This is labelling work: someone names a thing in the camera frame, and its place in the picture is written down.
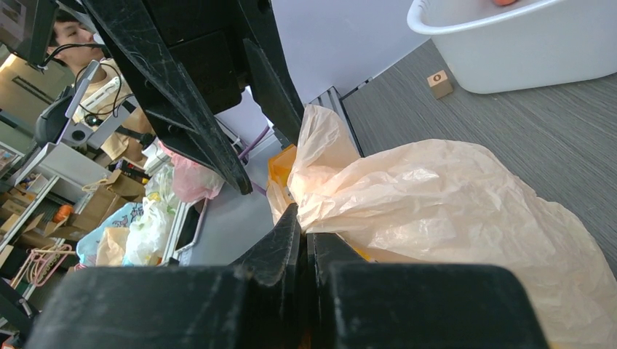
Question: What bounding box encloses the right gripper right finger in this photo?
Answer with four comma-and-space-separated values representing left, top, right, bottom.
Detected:
307, 233, 549, 348

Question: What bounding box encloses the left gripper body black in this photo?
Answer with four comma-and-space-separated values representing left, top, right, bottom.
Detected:
144, 0, 248, 114

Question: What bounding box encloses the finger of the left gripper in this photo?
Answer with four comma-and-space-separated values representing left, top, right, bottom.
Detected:
237, 1, 304, 145
83, 1, 253, 195

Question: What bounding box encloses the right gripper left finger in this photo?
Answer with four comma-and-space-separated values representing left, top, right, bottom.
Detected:
25, 204, 303, 348

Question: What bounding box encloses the translucent plastic bag banana print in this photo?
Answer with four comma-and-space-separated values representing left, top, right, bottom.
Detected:
266, 105, 616, 348

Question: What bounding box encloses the pink plastic bag background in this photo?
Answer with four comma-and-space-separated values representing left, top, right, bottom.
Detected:
159, 141, 225, 203

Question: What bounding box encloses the orange fake peach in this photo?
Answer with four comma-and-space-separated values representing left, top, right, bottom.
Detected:
493, 0, 517, 7

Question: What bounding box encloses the person in background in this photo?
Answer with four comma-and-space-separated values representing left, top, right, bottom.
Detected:
47, 9, 155, 165

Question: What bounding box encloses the cardboard boxes background clutter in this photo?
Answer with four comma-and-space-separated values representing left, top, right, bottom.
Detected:
1, 170, 145, 247

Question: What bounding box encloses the white plastic bags background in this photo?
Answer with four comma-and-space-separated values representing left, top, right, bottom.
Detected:
122, 164, 179, 266

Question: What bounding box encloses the small wooden cube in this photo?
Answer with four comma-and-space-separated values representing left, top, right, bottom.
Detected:
426, 70, 453, 99

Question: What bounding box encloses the white plastic basin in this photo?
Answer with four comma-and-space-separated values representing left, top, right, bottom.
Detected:
407, 0, 616, 94

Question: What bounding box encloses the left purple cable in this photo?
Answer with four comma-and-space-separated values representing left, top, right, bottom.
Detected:
236, 125, 272, 161

